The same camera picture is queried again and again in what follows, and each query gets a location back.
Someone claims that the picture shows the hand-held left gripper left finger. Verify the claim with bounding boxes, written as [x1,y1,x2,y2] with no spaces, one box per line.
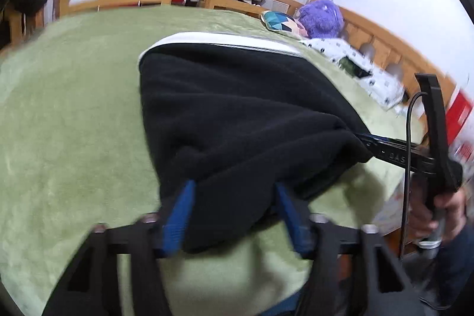
[41,180,196,316]

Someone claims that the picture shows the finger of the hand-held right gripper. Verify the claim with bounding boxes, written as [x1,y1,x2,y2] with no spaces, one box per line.
[355,133,437,174]

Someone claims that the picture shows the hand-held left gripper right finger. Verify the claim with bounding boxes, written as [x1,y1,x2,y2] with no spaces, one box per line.
[275,183,426,316]

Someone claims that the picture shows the black pants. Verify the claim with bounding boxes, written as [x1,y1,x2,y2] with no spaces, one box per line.
[138,32,373,254]

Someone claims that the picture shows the person's right hand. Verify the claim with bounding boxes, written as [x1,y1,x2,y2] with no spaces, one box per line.
[409,173,470,243]

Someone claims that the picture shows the red and white box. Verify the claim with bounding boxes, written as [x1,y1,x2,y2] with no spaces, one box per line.
[443,90,474,169]

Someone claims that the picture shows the white floral pillow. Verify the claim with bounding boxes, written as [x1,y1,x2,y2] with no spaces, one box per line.
[302,38,408,109]

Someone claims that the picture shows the dark green cloth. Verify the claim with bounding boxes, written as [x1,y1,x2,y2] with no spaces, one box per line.
[339,56,373,78]

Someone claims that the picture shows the person's leg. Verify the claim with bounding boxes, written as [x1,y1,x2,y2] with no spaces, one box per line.
[418,223,474,310]

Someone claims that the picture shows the purple plush toy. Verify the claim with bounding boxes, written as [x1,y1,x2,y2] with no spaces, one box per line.
[298,1,345,39]

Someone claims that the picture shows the green blanket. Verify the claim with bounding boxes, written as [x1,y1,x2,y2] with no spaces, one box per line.
[0,4,426,316]

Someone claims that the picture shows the geometric patterned pillow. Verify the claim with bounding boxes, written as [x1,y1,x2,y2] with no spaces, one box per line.
[260,10,310,39]

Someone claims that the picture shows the black cable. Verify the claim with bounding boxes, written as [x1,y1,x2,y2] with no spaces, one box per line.
[398,92,428,261]

